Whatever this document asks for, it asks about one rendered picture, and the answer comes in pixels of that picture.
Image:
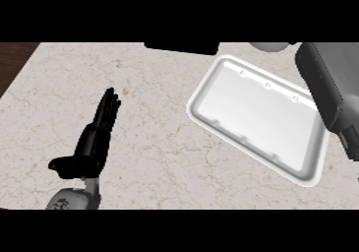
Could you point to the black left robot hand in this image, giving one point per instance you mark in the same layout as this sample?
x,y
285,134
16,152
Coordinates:
x,y
93,144

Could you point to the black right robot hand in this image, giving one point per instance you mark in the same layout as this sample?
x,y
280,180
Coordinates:
x,y
353,141

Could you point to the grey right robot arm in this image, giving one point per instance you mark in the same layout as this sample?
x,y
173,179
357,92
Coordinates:
x,y
331,85

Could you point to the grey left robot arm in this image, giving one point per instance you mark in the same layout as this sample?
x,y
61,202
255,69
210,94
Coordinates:
x,y
74,198

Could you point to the white rectangular tray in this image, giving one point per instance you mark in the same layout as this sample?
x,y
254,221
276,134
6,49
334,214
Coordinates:
x,y
255,114

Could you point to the grey pot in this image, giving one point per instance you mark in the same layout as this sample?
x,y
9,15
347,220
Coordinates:
x,y
270,46

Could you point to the black appliance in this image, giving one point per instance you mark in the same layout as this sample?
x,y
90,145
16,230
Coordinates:
x,y
182,48

